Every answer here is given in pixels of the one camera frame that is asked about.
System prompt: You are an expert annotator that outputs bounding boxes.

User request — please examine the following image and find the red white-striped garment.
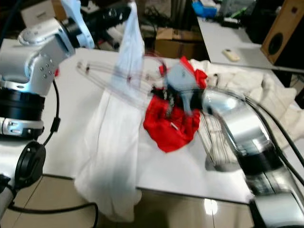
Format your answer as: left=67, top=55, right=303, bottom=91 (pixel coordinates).
left=142, top=56, right=209, bottom=153

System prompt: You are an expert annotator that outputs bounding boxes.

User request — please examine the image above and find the brown cardboard box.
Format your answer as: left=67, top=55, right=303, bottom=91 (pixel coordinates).
left=154, top=28, right=196, bottom=59
left=21, top=0, right=63, bottom=28

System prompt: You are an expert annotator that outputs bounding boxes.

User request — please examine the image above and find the cream striped garment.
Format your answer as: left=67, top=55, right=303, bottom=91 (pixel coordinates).
left=199, top=112, right=240, bottom=172

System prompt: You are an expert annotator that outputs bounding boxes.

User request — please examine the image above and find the cream crumpled garment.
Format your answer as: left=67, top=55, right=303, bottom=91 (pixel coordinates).
left=190, top=58, right=304, bottom=160

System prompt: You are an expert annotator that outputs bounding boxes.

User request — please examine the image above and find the beige remote control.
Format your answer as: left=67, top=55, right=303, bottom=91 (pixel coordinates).
left=222, top=48, right=241, bottom=62

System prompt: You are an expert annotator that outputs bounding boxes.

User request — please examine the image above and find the blue plastic item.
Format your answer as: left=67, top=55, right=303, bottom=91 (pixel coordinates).
left=191, top=0, right=220, bottom=19

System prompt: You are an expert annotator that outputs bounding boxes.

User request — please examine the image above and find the wooden speaker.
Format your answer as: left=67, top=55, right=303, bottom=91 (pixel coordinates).
left=260, top=0, right=304, bottom=66

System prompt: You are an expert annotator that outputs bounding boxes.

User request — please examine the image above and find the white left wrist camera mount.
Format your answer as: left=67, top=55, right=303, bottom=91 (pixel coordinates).
left=59, top=0, right=95, bottom=49

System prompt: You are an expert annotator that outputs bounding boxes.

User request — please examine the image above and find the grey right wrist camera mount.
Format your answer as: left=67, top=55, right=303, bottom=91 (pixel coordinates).
left=164, top=64, right=209, bottom=114

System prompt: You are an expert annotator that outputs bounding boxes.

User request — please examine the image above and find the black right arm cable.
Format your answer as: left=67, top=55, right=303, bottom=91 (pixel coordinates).
left=242, top=95, right=304, bottom=174

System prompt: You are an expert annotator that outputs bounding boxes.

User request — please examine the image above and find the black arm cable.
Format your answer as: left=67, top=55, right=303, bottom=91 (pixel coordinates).
left=0, top=0, right=100, bottom=228
left=242, top=95, right=304, bottom=174

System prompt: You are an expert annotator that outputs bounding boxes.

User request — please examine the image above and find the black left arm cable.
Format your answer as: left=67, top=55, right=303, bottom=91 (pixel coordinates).
left=0, top=0, right=100, bottom=228

